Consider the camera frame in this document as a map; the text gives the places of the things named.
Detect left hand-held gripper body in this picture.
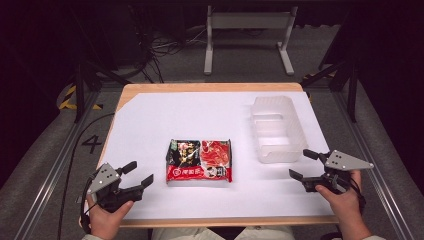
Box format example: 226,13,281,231
85,162,145,214

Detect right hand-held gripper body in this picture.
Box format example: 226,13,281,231
301,149,375,195

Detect translucent plastic storage bin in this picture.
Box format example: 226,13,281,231
250,95,308,165

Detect red black instant noodle packet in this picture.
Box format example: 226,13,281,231
165,138,233,184

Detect person's left hand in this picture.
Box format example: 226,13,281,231
85,194,135,236

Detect person's right hand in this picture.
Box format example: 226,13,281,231
314,169,364,224

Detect black tripod stand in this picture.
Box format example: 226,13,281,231
70,6,132,124
300,6,365,124

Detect person's light trousers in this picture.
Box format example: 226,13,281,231
151,225,296,240

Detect white table sheet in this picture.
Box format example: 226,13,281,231
99,91,335,221

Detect yellow black hazard tape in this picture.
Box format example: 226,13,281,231
58,84,104,111

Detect aluminium floor rail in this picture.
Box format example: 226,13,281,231
332,90,416,240
13,90,101,240

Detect long black floor cable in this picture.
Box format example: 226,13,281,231
57,112,116,240

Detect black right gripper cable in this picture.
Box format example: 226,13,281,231
348,178,367,216

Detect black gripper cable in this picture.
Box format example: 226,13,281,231
79,175,98,235
348,178,367,216

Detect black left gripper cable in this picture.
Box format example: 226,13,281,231
79,175,98,235

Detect tangle of black floor cables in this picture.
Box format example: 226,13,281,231
128,4,208,84

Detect white metal stand frame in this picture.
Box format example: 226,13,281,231
203,4,299,76

